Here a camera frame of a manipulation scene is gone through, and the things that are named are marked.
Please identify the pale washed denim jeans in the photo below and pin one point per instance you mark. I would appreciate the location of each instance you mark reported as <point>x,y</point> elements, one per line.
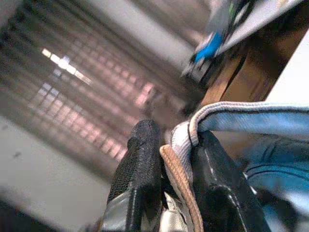
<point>253,118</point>

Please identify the dark grid floor mat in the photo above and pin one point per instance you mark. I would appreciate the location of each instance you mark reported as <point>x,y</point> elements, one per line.
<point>72,96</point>

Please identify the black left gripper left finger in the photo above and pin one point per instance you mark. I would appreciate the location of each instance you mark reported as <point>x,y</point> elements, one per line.
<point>140,157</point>

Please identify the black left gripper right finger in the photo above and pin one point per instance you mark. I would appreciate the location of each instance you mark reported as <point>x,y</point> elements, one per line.
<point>217,193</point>

